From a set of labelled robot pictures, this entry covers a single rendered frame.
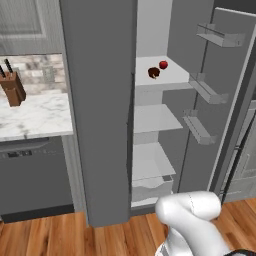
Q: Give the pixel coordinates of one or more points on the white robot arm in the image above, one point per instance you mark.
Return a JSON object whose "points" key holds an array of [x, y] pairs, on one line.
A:
{"points": [[191, 216]]}

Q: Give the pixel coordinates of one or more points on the white fridge shelf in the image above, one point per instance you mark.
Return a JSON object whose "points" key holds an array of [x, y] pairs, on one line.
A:
{"points": [[170, 76], [150, 161], [155, 118]]}

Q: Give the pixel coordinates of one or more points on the grey freezer door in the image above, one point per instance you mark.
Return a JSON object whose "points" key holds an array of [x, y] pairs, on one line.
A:
{"points": [[100, 110]]}

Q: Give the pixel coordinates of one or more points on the clear fridge drawer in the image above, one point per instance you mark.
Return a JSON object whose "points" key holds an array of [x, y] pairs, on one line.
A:
{"points": [[151, 189]]}

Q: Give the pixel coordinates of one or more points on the clear fridge door shelf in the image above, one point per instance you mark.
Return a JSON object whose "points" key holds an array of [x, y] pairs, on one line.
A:
{"points": [[206, 89], [220, 36], [198, 128]]}

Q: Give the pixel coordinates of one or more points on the grey fridge body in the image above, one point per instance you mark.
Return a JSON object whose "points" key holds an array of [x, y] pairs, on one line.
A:
{"points": [[151, 30]]}

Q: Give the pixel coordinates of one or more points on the grey fridge door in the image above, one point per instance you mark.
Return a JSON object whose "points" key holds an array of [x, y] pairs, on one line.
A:
{"points": [[220, 76]]}

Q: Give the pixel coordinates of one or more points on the brown round food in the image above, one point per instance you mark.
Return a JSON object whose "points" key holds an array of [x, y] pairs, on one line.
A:
{"points": [[154, 72]]}

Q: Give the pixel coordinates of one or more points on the red apple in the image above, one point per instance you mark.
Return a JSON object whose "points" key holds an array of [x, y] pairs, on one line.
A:
{"points": [[163, 64]]}

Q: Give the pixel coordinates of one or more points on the grey dishwasher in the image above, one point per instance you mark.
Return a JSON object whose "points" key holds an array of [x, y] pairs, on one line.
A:
{"points": [[33, 180]]}

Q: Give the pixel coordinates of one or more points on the brown wooden knife block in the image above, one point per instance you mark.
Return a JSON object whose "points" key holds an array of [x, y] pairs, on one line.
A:
{"points": [[13, 90]]}

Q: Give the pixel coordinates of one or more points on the grey wall socket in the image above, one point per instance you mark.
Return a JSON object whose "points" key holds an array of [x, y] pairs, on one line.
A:
{"points": [[48, 74]]}

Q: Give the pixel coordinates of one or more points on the grey wall cupboard door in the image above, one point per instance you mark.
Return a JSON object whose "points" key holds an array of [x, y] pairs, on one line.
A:
{"points": [[26, 23]]}

